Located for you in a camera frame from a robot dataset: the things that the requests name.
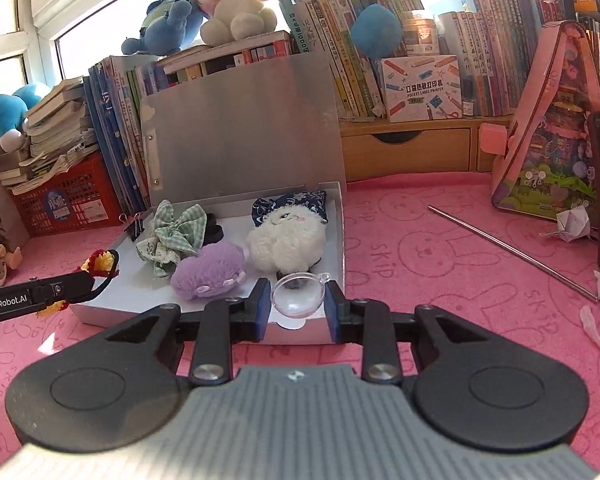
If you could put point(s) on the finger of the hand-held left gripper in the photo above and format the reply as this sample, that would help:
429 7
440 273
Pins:
65 287

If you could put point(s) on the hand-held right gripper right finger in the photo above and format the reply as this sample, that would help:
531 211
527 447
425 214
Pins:
334 310

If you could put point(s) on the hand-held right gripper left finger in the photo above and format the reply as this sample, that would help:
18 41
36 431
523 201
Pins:
262 310

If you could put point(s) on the clear plastic ball capsule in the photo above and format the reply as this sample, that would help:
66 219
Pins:
297 300

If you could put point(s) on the yellow red crochet charm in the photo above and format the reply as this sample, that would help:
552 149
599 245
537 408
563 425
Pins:
102 261

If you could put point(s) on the purple plush toy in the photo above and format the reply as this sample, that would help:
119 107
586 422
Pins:
210 270

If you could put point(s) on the white fluffy plush toy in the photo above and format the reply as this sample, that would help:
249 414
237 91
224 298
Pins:
285 240

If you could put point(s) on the blue floral cloth pouch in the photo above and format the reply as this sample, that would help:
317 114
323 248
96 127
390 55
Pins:
300 200

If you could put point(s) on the green gingham cloth bow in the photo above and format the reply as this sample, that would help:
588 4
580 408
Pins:
172 232

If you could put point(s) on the silver cardboard box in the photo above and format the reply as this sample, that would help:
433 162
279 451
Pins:
240 135

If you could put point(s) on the black binder clip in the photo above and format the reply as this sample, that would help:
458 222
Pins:
136 227

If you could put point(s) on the red plastic basket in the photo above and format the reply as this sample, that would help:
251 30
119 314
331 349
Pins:
80 195

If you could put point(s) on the pink bunny print towel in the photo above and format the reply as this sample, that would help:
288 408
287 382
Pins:
455 285

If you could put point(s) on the row of blue folders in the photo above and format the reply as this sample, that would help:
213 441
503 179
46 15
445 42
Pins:
115 135

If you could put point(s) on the stack of worn books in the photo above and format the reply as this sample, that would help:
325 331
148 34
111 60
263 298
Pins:
55 125

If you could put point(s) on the wooden drawer shelf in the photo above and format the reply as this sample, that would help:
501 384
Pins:
410 150

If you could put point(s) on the blue white plush toy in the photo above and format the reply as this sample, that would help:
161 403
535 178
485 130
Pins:
2 115

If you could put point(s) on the thin metal rod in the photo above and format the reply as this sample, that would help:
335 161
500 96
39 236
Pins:
512 251

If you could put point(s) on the white printed carton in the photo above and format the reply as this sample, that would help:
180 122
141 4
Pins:
422 90

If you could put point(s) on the white paper origami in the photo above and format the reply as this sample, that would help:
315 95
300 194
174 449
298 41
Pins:
572 221

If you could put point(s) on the stack of flat books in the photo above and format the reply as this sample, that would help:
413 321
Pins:
240 55

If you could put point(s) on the pink triangular toy bag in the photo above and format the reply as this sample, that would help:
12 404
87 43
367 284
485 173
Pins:
550 160

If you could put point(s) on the round blue plush ball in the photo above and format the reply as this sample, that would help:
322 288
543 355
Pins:
375 30

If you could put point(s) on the blue alien plush toy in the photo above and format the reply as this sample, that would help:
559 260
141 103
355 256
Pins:
170 22

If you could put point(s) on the clear tape jar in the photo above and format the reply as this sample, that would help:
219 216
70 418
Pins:
420 35

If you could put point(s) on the row of upright books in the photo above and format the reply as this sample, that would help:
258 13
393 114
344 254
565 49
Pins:
490 60

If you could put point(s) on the pink white bunny plush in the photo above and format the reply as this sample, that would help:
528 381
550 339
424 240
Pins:
230 5

